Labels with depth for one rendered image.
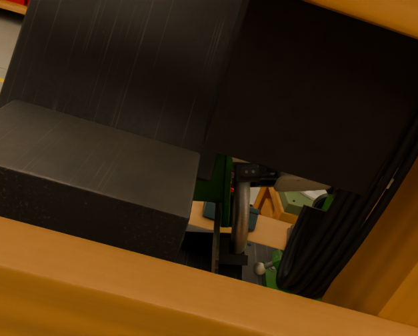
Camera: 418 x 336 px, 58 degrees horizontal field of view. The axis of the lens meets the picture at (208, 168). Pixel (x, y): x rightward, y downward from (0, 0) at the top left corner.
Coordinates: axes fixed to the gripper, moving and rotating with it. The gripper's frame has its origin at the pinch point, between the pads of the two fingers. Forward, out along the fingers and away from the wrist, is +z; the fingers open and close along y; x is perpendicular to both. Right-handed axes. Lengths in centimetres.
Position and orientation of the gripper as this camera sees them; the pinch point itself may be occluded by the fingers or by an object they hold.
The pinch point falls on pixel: (247, 176)
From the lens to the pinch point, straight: 69.5
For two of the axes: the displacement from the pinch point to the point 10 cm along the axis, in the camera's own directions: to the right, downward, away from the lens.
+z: -10.0, 0.2, 0.3
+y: -0.4, -2.9, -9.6
